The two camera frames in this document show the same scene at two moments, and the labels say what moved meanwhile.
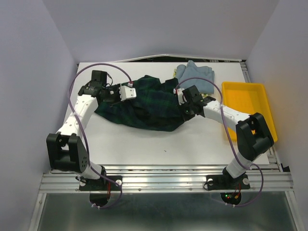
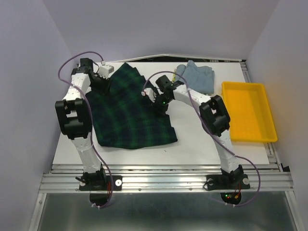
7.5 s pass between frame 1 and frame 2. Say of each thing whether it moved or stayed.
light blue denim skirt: stayed
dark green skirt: moved
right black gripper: moved
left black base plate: stayed
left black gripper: moved
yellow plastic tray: stayed
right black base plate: stayed
